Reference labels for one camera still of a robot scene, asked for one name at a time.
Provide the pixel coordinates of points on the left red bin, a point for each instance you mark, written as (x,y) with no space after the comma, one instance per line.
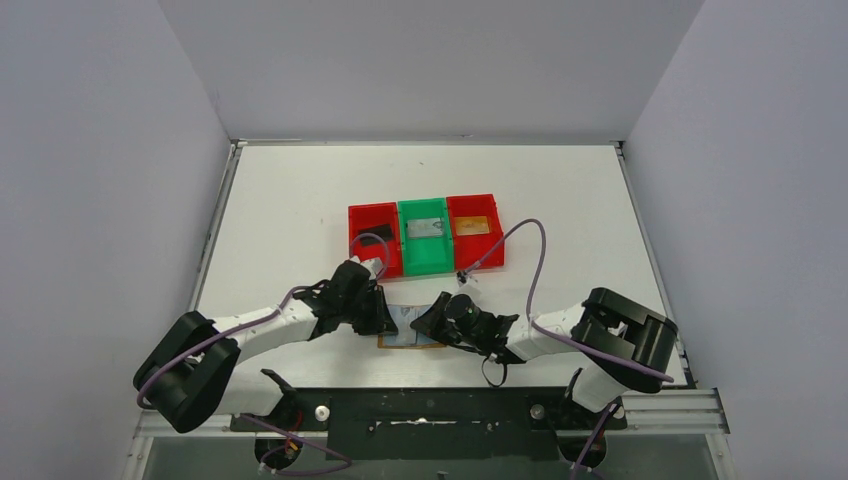
(367,215)

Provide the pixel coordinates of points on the right red bin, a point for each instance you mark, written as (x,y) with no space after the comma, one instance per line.
(469,249)

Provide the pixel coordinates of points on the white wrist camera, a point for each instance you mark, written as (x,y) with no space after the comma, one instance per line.
(470,289)
(374,266)

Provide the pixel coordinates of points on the silver card in green bin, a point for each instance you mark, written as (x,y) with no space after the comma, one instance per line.
(418,228)

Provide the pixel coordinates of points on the red bin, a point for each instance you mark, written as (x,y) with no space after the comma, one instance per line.
(367,215)
(469,249)

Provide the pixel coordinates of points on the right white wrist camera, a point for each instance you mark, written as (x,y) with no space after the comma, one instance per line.
(470,289)

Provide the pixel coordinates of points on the yellow leather card holder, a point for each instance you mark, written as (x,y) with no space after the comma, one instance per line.
(406,337)

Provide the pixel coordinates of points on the gold card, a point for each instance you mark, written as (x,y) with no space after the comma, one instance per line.
(471,225)

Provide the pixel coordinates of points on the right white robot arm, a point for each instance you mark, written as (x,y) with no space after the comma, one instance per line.
(628,345)

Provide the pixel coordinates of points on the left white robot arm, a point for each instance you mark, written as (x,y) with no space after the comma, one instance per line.
(193,372)

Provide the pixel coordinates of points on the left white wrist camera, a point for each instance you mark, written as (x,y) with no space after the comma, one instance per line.
(374,266)

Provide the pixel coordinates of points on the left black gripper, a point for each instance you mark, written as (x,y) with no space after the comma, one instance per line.
(374,312)

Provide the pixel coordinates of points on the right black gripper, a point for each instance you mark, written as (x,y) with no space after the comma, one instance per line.
(438,321)

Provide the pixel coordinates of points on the black card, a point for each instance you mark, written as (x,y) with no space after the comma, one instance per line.
(375,234)

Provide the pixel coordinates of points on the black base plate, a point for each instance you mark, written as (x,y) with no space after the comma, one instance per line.
(433,424)

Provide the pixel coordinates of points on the green middle bin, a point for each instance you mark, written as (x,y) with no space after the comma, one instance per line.
(425,256)

